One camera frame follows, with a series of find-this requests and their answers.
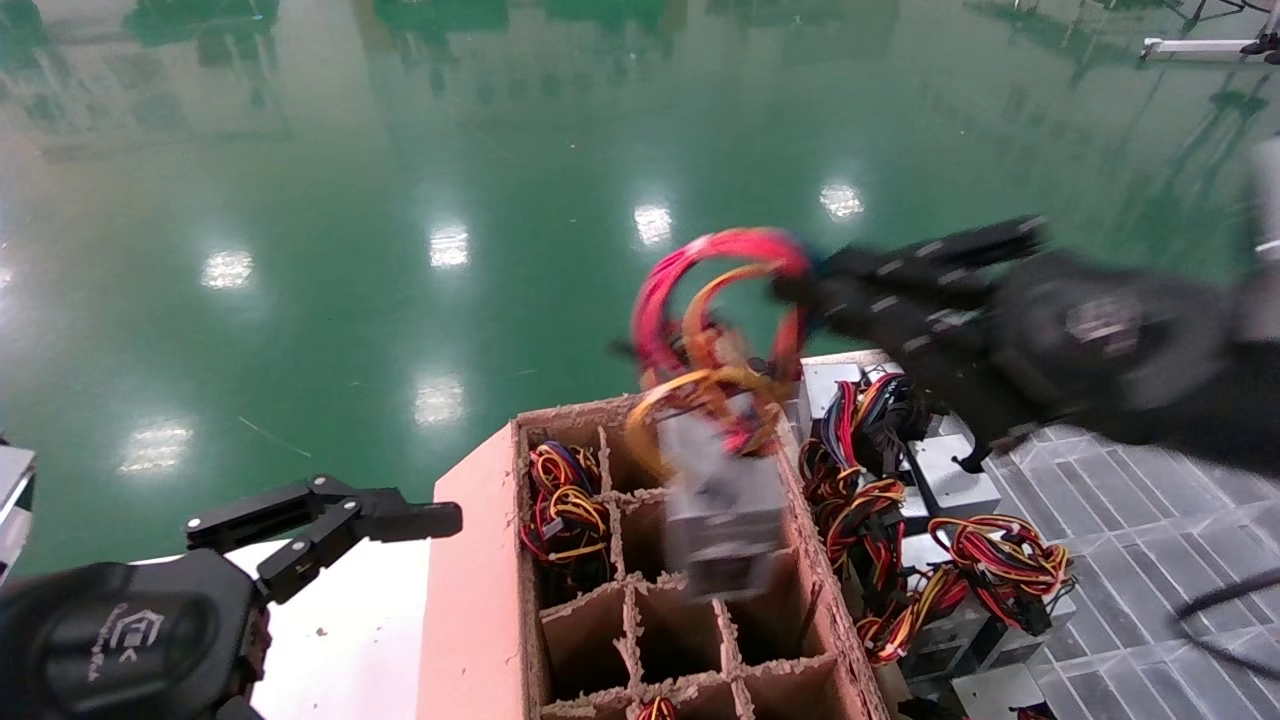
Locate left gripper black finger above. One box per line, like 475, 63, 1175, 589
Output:
184, 476, 464, 607

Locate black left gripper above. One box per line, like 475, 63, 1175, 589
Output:
0, 548, 273, 720

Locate white metal base bar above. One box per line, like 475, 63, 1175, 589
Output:
1140, 37, 1280, 67

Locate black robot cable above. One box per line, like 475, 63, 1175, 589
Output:
1175, 568, 1280, 683

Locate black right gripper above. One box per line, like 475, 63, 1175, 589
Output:
775, 213, 1241, 447

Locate power supply with red cables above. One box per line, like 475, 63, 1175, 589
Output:
612, 226, 816, 603

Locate light grey power supply unit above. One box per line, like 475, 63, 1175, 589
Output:
900, 435, 1003, 531

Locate pink cardboard box with dividers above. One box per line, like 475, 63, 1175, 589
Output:
415, 392, 891, 720

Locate grey power supply multicolour cables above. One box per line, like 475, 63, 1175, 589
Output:
798, 362, 931, 473

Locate red yellow cable bundle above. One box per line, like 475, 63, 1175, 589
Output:
798, 438, 909, 601

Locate power supply with blue-yellow cables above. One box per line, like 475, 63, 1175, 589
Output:
527, 442, 601, 493

